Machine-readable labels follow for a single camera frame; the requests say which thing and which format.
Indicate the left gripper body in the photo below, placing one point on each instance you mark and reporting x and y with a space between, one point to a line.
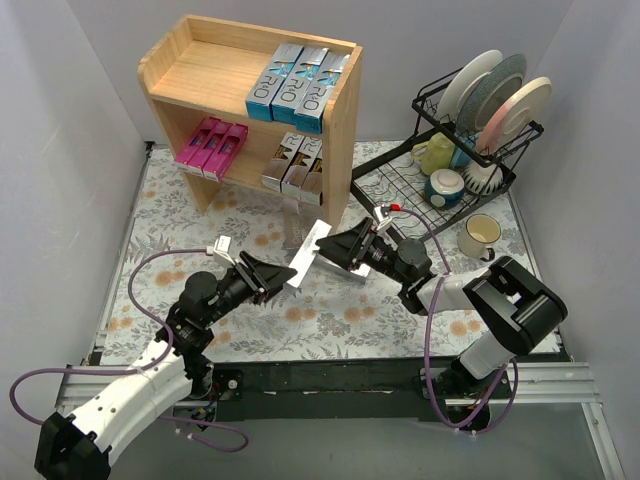
245 276

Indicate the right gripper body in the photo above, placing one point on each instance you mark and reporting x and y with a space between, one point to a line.
364 247

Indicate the silver toothpaste box slanted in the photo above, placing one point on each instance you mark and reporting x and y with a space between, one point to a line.
306 254

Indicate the silver Protect toothpaste box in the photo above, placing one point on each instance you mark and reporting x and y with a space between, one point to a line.
359 275
294 235

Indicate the silver black gold toothpaste box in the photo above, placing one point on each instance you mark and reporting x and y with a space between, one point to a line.
301 165

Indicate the pink toothpaste box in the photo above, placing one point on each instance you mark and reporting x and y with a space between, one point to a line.
195 141
225 153
199 160

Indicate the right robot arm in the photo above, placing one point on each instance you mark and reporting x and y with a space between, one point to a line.
518 309

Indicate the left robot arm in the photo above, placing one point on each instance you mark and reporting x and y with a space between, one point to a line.
86 443

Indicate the wooden two-tier shelf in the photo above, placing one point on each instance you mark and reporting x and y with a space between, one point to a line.
205 67

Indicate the floral table mat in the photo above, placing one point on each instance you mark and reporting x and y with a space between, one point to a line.
328 317

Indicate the teal spotted bowl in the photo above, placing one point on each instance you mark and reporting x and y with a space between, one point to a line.
444 189

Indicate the cream enamel mug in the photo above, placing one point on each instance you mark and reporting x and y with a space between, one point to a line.
478 236

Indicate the green mug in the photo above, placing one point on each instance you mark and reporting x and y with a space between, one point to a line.
434 154

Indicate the blue mug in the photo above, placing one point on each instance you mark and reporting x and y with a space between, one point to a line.
460 159

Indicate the black striped white bowl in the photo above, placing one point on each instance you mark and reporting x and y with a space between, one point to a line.
482 181

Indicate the white plate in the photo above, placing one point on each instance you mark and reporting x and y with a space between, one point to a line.
462 85

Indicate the pink and cream plate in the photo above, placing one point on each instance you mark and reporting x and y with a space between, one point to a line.
514 114

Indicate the grey speckled plate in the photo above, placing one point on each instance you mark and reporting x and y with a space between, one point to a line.
494 89

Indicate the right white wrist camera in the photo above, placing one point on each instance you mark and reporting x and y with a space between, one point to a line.
382 217

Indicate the black wire dish rack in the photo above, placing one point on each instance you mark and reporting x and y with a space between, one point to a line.
395 178

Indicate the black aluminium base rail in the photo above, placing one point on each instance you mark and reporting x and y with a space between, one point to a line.
355 389

